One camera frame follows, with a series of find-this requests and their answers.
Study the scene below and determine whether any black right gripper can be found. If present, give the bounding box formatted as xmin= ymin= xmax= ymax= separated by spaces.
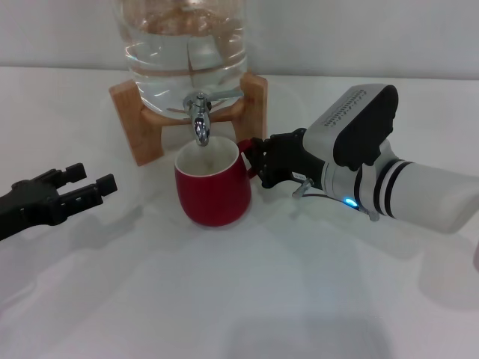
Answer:
xmin=248 ymin=128 xmax=326 ymax=190

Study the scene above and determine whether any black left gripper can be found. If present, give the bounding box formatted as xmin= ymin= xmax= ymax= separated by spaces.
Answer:
xmin=0 ymin=162 xmax=118 ymax=241

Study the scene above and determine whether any red ceramic cup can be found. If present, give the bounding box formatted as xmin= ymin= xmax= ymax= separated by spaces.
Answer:
xmin=173 ymin=136 xmax=259 ymax=227

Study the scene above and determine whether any chrome faucet with lever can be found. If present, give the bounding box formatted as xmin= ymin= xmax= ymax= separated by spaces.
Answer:
xmin=182 ymin=88 xmax=243 ymax=147

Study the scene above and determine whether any wooden jar stand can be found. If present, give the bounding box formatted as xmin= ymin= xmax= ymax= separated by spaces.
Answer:
xmin=109 ymin=72 xmax=269 ymax=167

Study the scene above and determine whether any clear glass water jar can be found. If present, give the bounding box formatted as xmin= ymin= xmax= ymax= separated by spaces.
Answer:
xmin=120 ymin=0 xmax=248 ymax=117

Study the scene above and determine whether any right gripper cable with plug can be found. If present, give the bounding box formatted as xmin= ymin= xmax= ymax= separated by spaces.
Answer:
xmin=291 ymin=178 xmax=379 ymax=222

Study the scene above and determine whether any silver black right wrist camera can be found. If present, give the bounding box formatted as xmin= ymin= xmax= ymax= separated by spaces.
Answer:
xmin=302 ymin=84 xmax=400 ymax=171

